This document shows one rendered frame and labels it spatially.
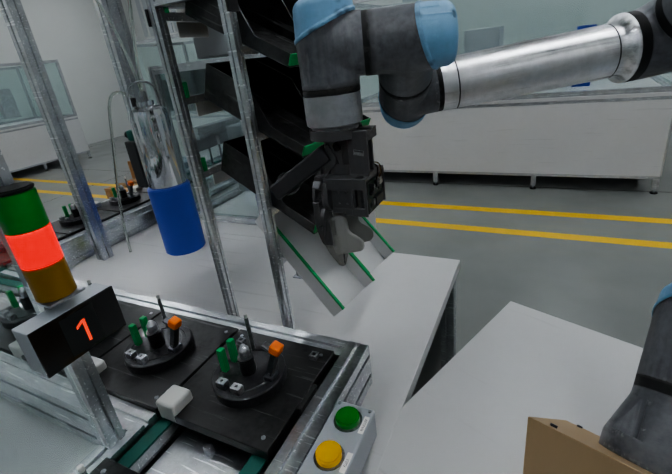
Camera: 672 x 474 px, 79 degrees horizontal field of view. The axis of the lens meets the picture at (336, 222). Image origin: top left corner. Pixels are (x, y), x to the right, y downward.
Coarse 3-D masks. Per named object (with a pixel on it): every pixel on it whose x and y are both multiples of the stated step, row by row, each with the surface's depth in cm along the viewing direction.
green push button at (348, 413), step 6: (342, 408) 68; (348, 408) 68; (354, 408) 68; (336, 414) 68; (342, 414) 67; (348, 414) 67; (354, 414) 67; (336, 420) 67; (342, 420) 66; (348, 420) 66; (354, 420) 66; (342, 426) 66; (348, 426) 65; (354, 426) 66
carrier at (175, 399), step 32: (224, 352) 76; (256, 352) 82; (288, 352) 83; (320, 352) 82; (192, 384) 78; (224, 384) 72; (256, 384) 73; (288, 384) 75; (192, 416) 71; (224, 416) 70; (256, 416) 69; (288, 416) 68; (256, 448) 64
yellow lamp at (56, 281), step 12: (60, 264) 54; (24, 276) 53; (36, 276) 53; (48, 276) 53; (60, 276) 54; (72, 276) 57; (36, 288) 53; (48, 288) 54; (60, 288) 54; (72, 288) 56; (36, 300) 54; (48, 300) 54
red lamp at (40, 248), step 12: (48, 228) 53; (12, 240) 51; (24, 240) 51; (36, 240) 51; (48, 240) 53; (24, 252) 51; (36, 252) 52; (48, 252) 53; (60, 252) 55; (24, 264) 52; (36, 264) 52; (48, 264) 53
